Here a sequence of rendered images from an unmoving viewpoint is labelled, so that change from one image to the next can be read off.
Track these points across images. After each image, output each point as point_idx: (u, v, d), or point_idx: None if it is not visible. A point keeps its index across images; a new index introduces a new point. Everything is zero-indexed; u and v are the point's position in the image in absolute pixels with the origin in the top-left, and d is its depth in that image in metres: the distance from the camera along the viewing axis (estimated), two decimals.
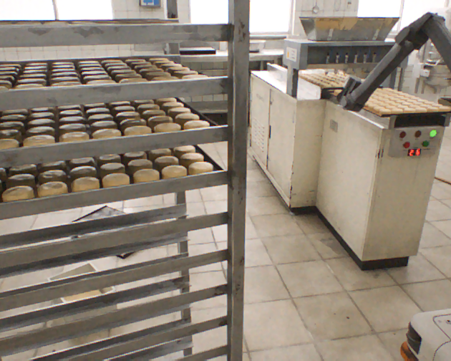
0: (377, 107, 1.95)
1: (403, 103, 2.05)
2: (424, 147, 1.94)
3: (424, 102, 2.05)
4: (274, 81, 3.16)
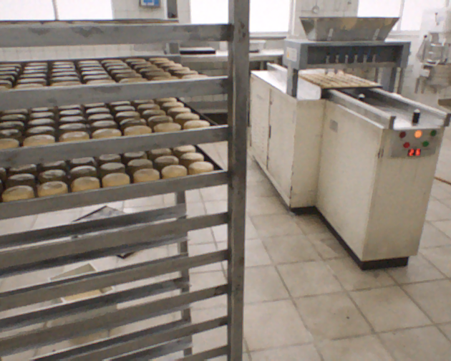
0: None
1: None
2: (424, 147, 1.94)
3: None
4: (274, 81, 3.16)
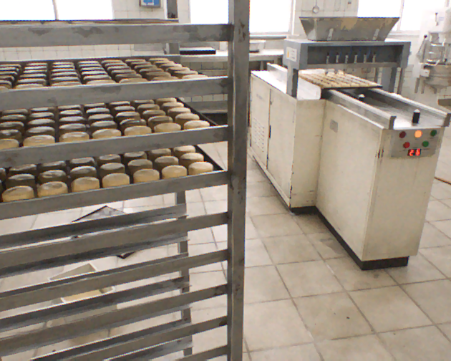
0: None
1: None
2: (424, 147, 1.94)
3: None
4: (274, 81, 3.16)
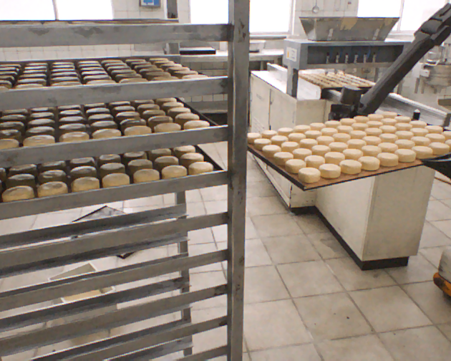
0: None
1: (382, 130, 1.21)
2: None
3: (361, 120, 1.31)
4: (274, 81, 3.16)
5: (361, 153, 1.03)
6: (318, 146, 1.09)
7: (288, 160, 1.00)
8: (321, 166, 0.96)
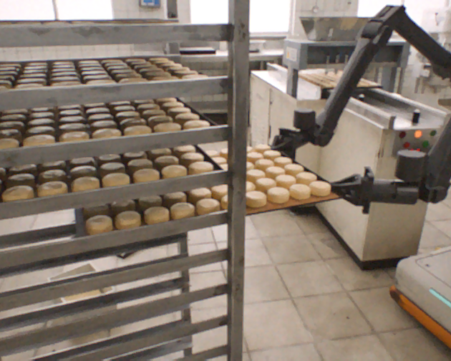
0: (297, 189, 0.94)
1: None
2: (424, 147, 1.94)
3: (225, 154, 1.17)
4: (274, 81, 3.16)
5: (182, 198, 0.89)
6: None
7: None
8: (118, 214, 0.81)
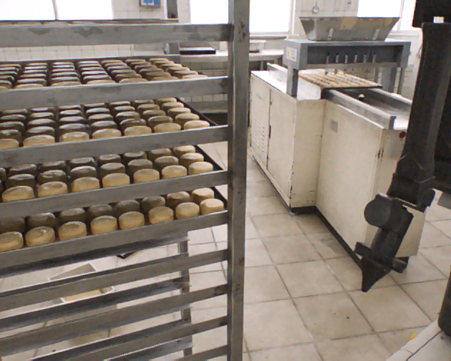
0: (182, 208, 0.84)
1: None
2: None
3: None
4: (274, 81, 3.16)
5: (47, 220, 0.79)
6: None
7: None
8: None
